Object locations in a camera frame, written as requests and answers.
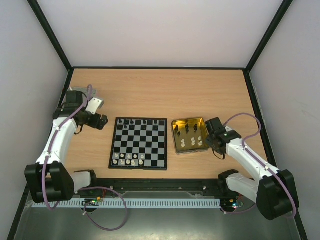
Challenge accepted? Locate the gold metal tin box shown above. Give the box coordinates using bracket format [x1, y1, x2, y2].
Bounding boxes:
[171, 117, 209, 155]

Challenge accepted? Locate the silver metal tin lid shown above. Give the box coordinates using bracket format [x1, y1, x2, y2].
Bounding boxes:
[68, 86, 98, 97]

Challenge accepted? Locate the black silver chess board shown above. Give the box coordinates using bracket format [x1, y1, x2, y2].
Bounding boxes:
[108, 117, 168, 171]

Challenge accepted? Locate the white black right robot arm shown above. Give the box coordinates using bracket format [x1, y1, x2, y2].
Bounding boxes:
[205, 117, 300, 221]

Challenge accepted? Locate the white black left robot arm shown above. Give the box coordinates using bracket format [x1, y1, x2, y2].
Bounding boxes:
[24, 85, 108, 205]

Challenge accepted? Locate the right controller circuit board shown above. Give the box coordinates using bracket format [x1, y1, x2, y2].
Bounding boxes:
[220, 198, 244, 212]

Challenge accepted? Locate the controller circuit board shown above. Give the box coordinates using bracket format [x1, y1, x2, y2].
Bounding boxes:
[81, 197, 104, 207]
[220, 198, 244, 212]

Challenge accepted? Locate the left controller circuit board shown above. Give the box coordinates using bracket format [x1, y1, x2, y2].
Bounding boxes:
[81, 197, 104, 207]

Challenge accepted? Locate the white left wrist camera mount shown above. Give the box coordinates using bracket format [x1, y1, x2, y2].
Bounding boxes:
[85, 97, 104, 115]

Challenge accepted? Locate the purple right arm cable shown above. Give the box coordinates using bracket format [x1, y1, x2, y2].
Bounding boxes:
[222, 112, 300, 220]

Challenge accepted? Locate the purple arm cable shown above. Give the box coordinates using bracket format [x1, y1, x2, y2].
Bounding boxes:
[42, 84, 129, 230]
[222, 112, 300, 220]

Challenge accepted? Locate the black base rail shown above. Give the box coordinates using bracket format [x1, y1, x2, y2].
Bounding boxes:
[68, 177, 248, 197]

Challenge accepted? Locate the white slotted cable duct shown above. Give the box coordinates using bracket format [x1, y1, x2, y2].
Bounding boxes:
[32, 197, 221, 209]

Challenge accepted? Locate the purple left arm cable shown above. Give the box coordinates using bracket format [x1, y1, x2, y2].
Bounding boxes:
[42, 84, 129, 230]

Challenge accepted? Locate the black enclosure frame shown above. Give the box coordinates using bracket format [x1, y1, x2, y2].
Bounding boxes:
[7, 0, 308, 240]

